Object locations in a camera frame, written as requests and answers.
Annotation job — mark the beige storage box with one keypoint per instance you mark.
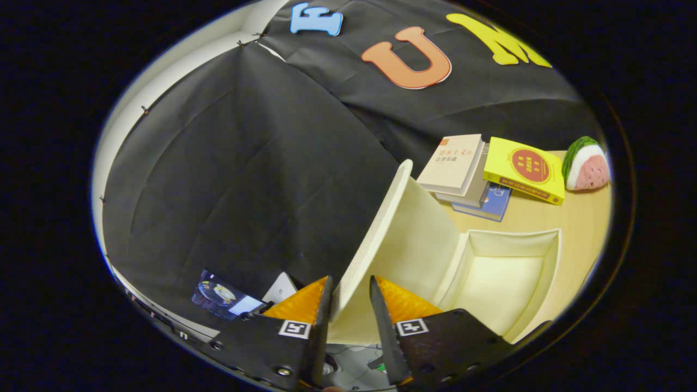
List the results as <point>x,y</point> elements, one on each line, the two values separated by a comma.
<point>414,245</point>

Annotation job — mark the yellow book with red circle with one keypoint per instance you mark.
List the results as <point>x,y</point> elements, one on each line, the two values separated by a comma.
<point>525,166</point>

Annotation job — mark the blue paperback book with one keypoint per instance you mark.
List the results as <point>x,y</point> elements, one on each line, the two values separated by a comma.
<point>490,206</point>

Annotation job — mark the white flat box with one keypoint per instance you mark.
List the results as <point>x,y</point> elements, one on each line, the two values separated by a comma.
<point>280,288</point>

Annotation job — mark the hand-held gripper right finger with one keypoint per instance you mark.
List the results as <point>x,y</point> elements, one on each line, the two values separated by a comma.
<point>384,332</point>

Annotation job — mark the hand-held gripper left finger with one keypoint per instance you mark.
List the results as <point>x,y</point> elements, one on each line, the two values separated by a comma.
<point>321,337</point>

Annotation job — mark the watermelon slice plush toy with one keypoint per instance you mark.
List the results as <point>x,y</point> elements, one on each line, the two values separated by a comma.
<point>588,166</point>

